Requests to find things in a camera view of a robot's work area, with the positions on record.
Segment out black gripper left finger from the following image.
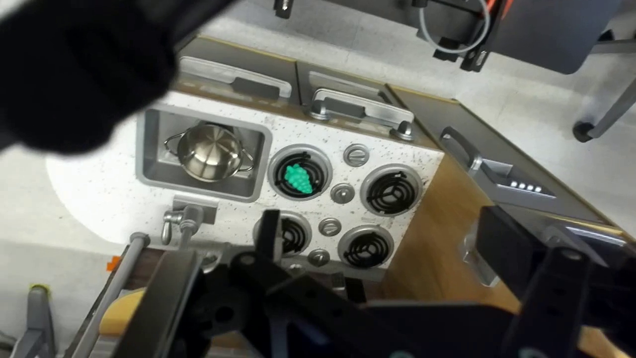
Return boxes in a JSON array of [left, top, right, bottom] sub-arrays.
[[113, 207, 314, 358]]

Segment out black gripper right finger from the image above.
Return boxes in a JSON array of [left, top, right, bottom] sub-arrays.
[[475, 205, 594, 358]]

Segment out green toy vegetable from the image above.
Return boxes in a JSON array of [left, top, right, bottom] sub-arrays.
[[280, 162, 316, 199]]

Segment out grey toy sink basin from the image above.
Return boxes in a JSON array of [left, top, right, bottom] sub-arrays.
[[135, 106, 274, 205]]

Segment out silver metal pot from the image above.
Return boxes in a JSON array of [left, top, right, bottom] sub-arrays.
[[163, 120, 256, 187]]

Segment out silver stove knob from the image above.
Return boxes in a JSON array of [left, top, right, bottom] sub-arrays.
[[328, 181, 358, 205], [306, 247, 332, 269], [344, 144, 372, 170], [316, 217, 344, 239]]

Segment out grey toy faucet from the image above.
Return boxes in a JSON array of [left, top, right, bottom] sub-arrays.
[[159, 203, 219, 249]]

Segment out wooden toy kitchen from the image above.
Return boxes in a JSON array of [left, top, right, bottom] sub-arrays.
[[44, 36, 636, 358]]

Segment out black coil toy burner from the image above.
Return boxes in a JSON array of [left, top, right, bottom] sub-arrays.
[[338, 225, 398, 271], [255, 211, 312, 259], [266, 146, 334, 201], [362, 164, 425, 217]]

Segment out grey long fridge handle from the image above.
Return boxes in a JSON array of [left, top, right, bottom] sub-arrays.
[[565, 223, 628, 253]]

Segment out grey round-capped oven handle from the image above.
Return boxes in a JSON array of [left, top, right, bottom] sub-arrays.
[[310, 86, 417, 144]]

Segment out grey flat cabinet handle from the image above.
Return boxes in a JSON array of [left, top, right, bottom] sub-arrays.
[[177, 56, 298, 104]]

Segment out thin grey cable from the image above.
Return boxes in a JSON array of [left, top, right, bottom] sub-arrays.
[[415, 0, 497, 60]]

